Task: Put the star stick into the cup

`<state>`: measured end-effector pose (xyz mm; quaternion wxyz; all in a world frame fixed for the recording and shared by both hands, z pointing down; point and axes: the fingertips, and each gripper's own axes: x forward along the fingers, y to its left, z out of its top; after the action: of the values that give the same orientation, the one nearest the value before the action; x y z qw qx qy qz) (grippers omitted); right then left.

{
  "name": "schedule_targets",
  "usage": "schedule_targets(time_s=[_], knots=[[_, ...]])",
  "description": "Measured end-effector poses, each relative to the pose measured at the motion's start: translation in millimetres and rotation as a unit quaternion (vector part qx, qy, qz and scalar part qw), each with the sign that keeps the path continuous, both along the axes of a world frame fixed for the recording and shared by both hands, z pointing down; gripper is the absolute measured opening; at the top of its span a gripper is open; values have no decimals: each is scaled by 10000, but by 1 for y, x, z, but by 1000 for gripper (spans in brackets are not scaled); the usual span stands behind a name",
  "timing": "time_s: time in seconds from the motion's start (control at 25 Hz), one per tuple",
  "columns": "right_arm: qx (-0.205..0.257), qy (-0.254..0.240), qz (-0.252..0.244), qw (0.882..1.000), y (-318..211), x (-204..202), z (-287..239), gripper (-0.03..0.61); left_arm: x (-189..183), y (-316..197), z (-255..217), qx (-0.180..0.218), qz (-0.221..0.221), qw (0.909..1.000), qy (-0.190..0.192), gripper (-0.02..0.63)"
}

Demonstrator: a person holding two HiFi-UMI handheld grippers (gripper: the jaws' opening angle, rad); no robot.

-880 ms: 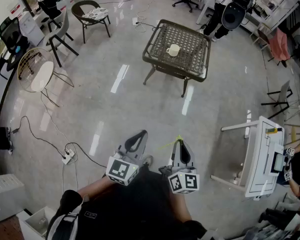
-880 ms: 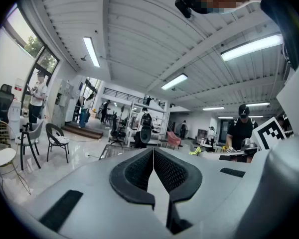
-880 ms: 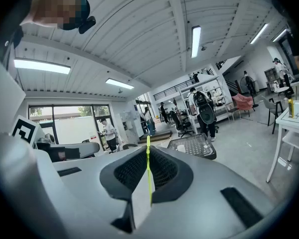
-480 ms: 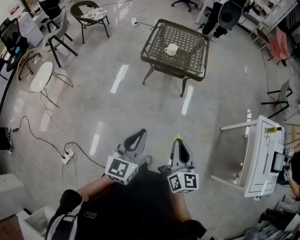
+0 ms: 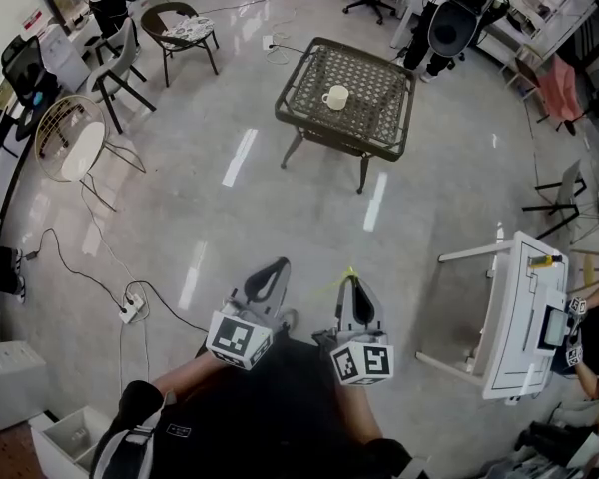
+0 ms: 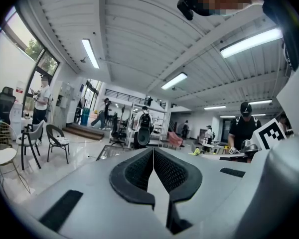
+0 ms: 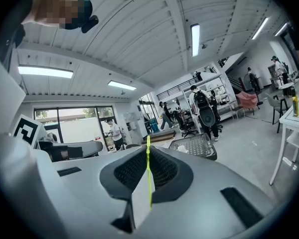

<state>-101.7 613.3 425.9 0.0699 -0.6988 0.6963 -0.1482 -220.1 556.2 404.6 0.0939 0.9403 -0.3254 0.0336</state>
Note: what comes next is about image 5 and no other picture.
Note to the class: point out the brown chair with patterned cushion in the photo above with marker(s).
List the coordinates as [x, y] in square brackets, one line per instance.
[182, 30]

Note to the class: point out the white desk with black lines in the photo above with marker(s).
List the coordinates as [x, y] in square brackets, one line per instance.
[514, 327]

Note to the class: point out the yellow and black tool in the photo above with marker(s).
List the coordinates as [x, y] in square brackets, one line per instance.
[545, 261]

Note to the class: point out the open white drawer box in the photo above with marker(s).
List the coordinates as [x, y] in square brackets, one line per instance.
[72, 439]

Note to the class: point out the person's black shirt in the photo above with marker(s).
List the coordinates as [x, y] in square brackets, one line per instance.
[259, 417]

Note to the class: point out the white power strip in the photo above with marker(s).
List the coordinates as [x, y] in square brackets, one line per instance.
[132, 309]
[267, 43]

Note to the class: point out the white storage box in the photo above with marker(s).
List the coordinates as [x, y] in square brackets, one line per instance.
[7, 384]

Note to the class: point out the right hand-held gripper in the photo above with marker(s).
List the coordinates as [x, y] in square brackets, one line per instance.
[362, 359]

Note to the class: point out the black oval chair back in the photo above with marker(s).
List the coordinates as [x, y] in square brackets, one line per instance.
[454, 23]

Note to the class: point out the black mesh office chair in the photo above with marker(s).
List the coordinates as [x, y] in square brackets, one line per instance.
[22, 83]

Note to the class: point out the grey tablet device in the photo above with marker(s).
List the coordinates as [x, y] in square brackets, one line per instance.
[554, 328]

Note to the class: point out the yellow star stick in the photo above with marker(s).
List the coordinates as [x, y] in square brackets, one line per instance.
[335, 282]

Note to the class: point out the person's left forearm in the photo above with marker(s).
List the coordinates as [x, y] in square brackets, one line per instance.
[184, 374]

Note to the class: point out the dark wicker side table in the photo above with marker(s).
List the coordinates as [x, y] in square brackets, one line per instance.
[349, 73]

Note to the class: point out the white cup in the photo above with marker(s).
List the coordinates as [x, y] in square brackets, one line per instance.
[337, 99]

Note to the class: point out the wooden stool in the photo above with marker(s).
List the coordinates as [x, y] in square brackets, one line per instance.
[596, 265]

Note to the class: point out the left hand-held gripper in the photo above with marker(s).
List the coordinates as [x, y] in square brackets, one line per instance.
[239, 339]

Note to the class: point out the grey chair with black legs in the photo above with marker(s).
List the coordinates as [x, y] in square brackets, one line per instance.
[115, 68]
[564, 195]

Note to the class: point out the person's right forearm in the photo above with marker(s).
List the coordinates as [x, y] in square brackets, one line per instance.
[362, 412]

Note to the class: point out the white water dispenser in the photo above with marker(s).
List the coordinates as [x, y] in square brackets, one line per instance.
[62, 58]

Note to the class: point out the chair with pink cloth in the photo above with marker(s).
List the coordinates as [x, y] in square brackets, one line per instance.
[556, 90]

